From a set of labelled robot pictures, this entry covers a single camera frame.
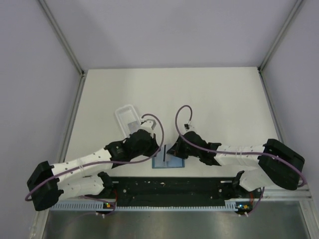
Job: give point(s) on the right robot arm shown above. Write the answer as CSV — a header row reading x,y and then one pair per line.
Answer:
x,y
271,163

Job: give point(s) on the aluminium frame rail front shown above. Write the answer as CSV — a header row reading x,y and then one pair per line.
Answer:
x,y
276,193

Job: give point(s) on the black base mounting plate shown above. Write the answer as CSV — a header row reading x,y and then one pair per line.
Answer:
x,y
215,187

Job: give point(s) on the silver VIP card bottom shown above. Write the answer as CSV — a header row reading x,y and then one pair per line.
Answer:
x,y
133,126

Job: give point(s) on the white plastic basket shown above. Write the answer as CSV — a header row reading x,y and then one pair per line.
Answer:
x,y
125,115

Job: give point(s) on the aluminium corner post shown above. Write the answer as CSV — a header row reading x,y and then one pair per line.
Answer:
x,y
60,36
298,5

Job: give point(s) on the grey slotted cable duct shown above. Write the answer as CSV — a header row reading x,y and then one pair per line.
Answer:
x,y
104,206

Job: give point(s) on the right aluminium corner post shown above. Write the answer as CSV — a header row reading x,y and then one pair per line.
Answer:
x,y
298,5

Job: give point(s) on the left aluminium corner post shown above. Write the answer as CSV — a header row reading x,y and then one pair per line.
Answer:
x,y
60,36

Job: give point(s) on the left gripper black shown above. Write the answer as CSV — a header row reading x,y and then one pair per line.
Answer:
x,y
154,146

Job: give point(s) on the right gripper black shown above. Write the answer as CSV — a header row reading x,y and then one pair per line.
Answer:
x,y
177,149

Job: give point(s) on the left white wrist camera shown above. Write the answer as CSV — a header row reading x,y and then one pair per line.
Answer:
x,y
148,124

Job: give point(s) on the blue leather card holder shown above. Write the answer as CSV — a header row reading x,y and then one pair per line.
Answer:
x,y
161,162

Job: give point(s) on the silver vip card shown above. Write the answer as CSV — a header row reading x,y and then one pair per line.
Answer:
x,y
133,126
164,156

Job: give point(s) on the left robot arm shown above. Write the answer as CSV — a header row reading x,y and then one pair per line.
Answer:
x,y
87,176

